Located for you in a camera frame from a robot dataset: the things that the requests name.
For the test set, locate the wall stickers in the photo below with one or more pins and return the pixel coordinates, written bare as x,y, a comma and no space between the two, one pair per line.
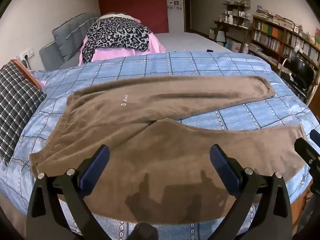
174,5

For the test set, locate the wooden bookshelf with books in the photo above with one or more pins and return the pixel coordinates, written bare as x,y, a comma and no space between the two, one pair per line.
280,35

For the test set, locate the white mattress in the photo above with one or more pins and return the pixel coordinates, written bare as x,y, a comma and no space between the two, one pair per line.
190,41

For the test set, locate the pink blanket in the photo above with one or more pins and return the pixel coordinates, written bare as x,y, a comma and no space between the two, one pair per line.
117,54

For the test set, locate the wooden rack with items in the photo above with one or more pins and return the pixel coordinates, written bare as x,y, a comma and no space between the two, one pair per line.
233,17

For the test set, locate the blue checked blanket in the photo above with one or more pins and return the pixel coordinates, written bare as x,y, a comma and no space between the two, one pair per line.
225,62

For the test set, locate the red wall panel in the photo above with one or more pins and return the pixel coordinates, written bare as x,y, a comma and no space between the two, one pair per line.
135,2

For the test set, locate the orange edged cushion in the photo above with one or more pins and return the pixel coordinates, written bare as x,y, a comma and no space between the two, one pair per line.
28,73

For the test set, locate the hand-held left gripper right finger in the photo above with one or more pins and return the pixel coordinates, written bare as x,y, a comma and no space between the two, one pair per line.
223,166

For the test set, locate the brown fleece pants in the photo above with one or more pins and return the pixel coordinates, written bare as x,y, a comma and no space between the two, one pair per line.
162,145

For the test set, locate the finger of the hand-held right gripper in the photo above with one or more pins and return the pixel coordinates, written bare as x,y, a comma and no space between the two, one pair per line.
306,151
316,137

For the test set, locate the white wall socket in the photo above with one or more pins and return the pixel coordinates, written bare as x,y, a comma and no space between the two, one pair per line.
27,53

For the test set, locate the dark plaid pillow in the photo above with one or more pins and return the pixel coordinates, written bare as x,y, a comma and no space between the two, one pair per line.
17,100

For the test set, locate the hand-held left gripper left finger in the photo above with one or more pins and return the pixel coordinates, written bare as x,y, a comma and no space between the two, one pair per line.
96,166

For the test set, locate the leopard print cloth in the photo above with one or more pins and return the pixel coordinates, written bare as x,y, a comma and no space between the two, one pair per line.
117,33

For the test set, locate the dark wooden door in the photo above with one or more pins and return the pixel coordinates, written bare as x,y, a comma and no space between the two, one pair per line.
188,5

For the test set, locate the black chair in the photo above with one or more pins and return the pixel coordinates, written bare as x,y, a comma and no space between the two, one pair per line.
300,70

